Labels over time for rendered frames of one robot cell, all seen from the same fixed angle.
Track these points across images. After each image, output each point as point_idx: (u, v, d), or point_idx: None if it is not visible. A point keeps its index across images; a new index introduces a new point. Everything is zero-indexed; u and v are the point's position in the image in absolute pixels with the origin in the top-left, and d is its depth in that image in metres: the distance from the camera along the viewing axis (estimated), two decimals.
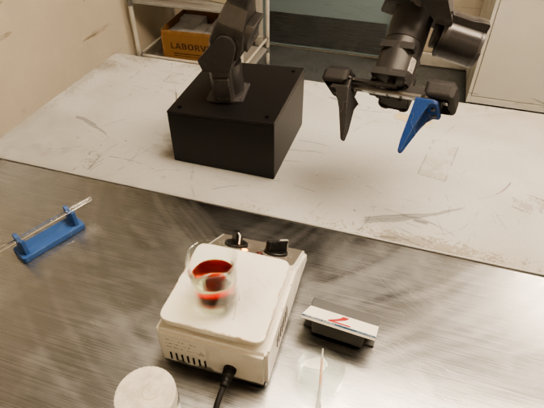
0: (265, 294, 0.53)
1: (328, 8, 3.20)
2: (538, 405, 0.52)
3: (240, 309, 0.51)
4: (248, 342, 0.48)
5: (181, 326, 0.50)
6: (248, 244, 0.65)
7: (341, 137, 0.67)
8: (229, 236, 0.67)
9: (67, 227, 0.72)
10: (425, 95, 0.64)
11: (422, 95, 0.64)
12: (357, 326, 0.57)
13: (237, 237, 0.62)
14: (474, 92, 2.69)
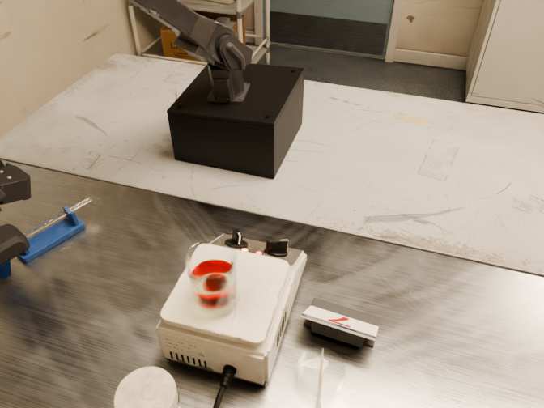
0: (265, 294, 0.53)
1: (328, 8, 3.20)
2: (538, 405, 0.52)
3: (240, 309, 0.51)
4: (248, 342, 0.48)
5: (181, 326, 0.50)
6: (248, 244, 0.65)
7: None
8: (229, 236, 0.67)
9: (67, 227, 0.72)
10: None
11: None
12: (357, 326, 0.57)
13: (237, 237, 0.62)
14: (474, 92, 2.69)
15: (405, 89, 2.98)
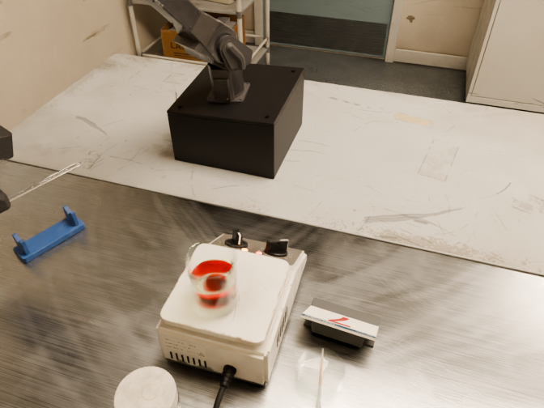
0: (265, 294, 0.53)
1: (328, 8, 3.20)
2: (538, 405, 0.52)
3: (240, 309, 0.51)
4: (248, 342, 0.48)
5: (181, 326, 0.50)
6: (248, 244, 0.65)
7: None
8: (229, 236, 0.67)
9: (67, 227, 0.72)
10: None
11: None
12: (357, 326, 0.57)
13: (237, 237, 0.62)
14: (474, 92, 2.69)
15: (405, 89, 2.98)
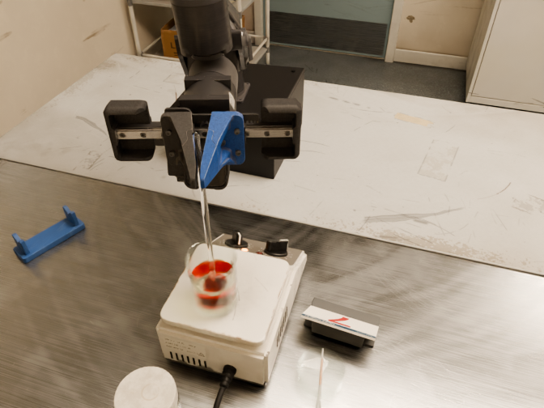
0: (265, 294, 0.53)
1: (328, 8, 3.20)
2: (538, 405, 0.52)
3: (240, 309, 0.51)
4: (248, 342, 0.48)
5: (181, 326, 0.50)
6: (248, 244, 0.65)
7: (192, 177, 0.40)
8: (229, 236, 0.67)
9: (67, 227, 0.72)
10: None
11: None
12: (357, 326, 0.57)
13: (237, 237, 0.62)
14: (474, 92, 2.69)
15: (405, 89, 2.98)
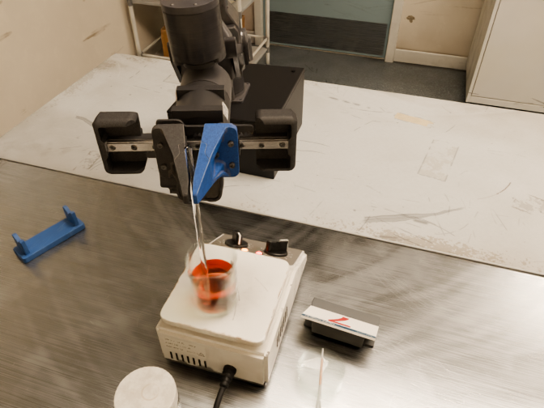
0: (265, 294, 0.53)
1: (328, 8, 3.20)
2: (538, 405, 0.52)
3: (240, 309, 0.51)
4: (248, 342, 0.48)
5: (181, 326, 0.50)
6: (248, 244, 0.65)
7: (184, 193, 0.38)
8: (229, 236, 0.67)
9: (67, 227, 0.72)
10: None
11: None
12: (357, 326, 0.57)
13: (237, 237, 0.62)
14: (474, 92, 2.69)
15: (405, 89, 2.98)
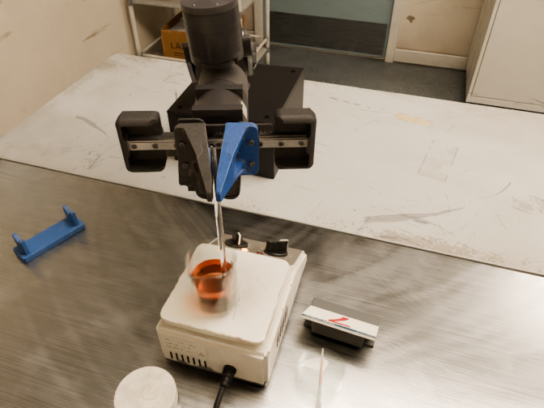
0: (265, 294, 0.53)
1: (328, 8, 3.20)
2: (538, 405, 0.52)
3: (240, 309, 0.51)
4: (248, 342, 0.48)
5: (181, 326, 0.50)
6: (248, 244, 0.65)
7: (208, 191, 0.39)
8: (229, 236, 0.67)
9: (67, 227, 0.72)
10: None
11: None
12: (357, 326, 0.57)
13: (237, 237, 0.62)
14: (474, 92, 2.69)
15: (405, 89, 2.98)
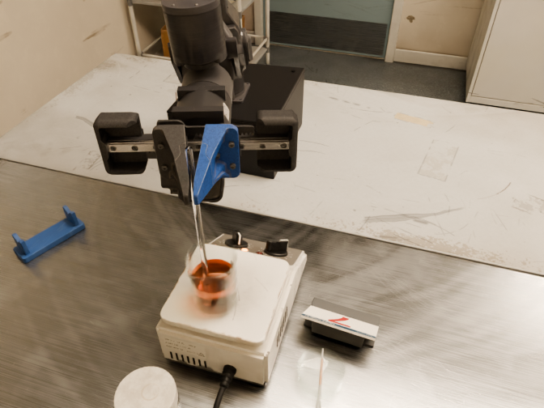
0: (265, 294, 0.53)
1: (328, 8, 3.20)
2: (538, 405, 0.52)
3: (240, 309, 0.51)
4: (248, 342, 0.48)
5: (181, 326, 0.50)
6: (248, 244, 0.65)
7: (184, 193, 0.38)
8: (229, 236, 0.67)
9: (67, 227, 0.72)
10: None
11: None
12: (357, 326, 0.57)
13: (237, 237, 0.62)
14: (474, 92, 2.69)
15: (405, 89, 2.98)
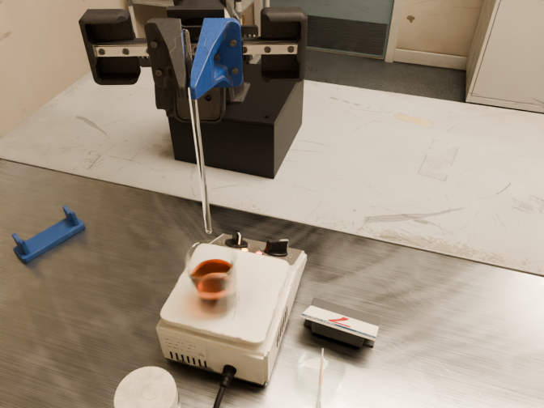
0: (265, 294, 0.53)
1: (328, 8, 3.20)
2: (538, 405, 0.52)
3: (240, 309, 0.51)
4: (248, 342, 0.48)
5: (181, 326, 0.50)
6: (248, 244, 0.65)
7: (180, 85, 0.34)
8: (229, 236, 0.67)
9: (67, 227, 0.72)
10: None
11: None
12: (357, 326, 0.57)
13: (237, 237, 0.62)
14: (474, 92, 2.69)
15: (405, 89, 2.98)
